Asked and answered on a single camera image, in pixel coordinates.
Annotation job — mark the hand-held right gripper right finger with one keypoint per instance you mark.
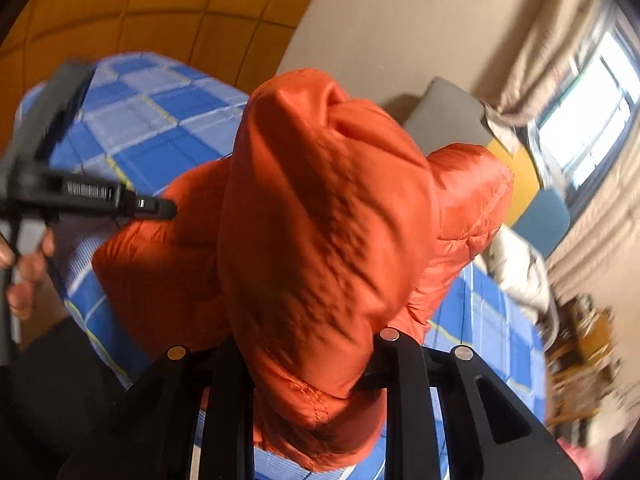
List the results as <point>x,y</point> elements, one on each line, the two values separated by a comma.
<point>406,377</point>

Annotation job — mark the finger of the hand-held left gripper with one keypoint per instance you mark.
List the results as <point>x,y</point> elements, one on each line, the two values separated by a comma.
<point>150,206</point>

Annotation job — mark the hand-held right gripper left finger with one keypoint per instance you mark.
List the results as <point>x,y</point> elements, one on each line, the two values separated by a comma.
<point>230,390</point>

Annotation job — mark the orange puffer jacket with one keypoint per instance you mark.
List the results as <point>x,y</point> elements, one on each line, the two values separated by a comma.
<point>325,210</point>

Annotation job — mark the person's left hand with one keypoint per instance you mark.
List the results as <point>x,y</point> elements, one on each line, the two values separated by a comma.
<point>30,272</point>

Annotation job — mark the blue checkered bed sheet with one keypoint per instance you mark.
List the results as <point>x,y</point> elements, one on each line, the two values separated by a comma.
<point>150,110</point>

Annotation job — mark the white crumpled cloth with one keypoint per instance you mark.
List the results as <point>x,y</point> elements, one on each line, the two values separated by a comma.
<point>520,270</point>

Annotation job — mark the person's dark clothing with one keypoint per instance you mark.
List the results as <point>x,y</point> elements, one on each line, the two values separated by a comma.
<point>55,410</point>

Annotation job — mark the wooden furniture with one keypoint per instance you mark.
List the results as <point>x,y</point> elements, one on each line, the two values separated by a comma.
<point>590,355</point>

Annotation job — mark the pink cloth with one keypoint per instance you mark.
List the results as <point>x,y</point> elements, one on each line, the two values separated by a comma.
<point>575,457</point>

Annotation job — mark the orange padded headboard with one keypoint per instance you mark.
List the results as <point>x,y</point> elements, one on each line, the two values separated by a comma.
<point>175,10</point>

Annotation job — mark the blue cushion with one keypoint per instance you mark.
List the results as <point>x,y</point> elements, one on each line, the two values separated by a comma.
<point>542,220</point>

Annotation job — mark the yellow cushion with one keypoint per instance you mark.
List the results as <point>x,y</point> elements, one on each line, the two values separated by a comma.
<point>520,180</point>

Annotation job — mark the beige curtain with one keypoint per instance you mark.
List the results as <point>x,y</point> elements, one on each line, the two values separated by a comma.
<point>595,240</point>
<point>550,50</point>

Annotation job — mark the window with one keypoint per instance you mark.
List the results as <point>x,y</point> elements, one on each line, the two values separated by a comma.
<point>595,100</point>

